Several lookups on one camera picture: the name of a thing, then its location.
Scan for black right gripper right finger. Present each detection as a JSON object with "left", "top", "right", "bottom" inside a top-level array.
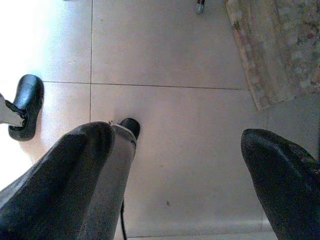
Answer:
[{"left": 240, "top": 128, "right": 320, "bottom": 240}]

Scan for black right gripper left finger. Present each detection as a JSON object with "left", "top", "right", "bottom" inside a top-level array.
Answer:
[{"left": 0, "top": 121, "right": 115, "bottom": 240}]

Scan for silver right robot leg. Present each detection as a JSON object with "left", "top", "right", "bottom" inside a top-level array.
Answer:
[{"left": 79, "top": 123, "right": 138, "bottom": 240}]

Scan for silver robot leg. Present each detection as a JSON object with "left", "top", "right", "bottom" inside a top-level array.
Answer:
[
  {"left": 79, "top": 123, "right": 138, "bottom": 240},
  {"left": 0, "top": 92, "right": 28, "bottom": 126}
]

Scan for silver left robot leg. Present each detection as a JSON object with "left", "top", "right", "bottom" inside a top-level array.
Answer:
[{"left": 0, "top": 92, "right": 28, "bottom": 126}]

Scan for black left robot foot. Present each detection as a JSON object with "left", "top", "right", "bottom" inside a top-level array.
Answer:
[{"left": 8, "top": 74, "right": 45, "bottom": 142}]

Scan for black robot foot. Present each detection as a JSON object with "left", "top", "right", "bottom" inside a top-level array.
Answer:
[
  {"left": 119, "top": 117, "right": 141, "bottom": 140},
  {"left": 8, "top": 74, "right": 45, "bottom": 142}
]

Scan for black right robot foot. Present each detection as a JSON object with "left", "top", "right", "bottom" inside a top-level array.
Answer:
[{"left": 119, "top": 117, "right": 141, "bottom": 140}]

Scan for beige patterned rug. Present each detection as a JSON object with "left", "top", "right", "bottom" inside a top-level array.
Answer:
[{"left": 224, "top": 0, "right": 320, "bottom": 112}]

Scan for small silver object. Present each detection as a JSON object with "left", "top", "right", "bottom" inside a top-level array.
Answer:
[{"left": 194, "top": 0, "right": 206, "bottom": 15}]

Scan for black leg cable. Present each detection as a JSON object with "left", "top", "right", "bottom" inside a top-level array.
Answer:
[{"left": 120, "top": 199, "right": 128, "bottom": 238}]

